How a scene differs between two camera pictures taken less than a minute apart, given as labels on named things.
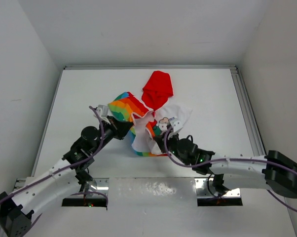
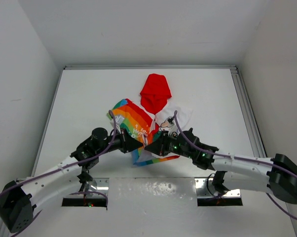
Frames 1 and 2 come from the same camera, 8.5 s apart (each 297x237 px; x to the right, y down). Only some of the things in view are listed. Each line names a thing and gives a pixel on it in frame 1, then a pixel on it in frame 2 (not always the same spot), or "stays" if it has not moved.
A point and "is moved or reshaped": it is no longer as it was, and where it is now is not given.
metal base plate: x=152 y=192 stays
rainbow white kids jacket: x=145 y=119 is moved or reshaped
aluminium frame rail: x=243 y=92 stays
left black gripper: x=120 y=128 to x=127 y=142
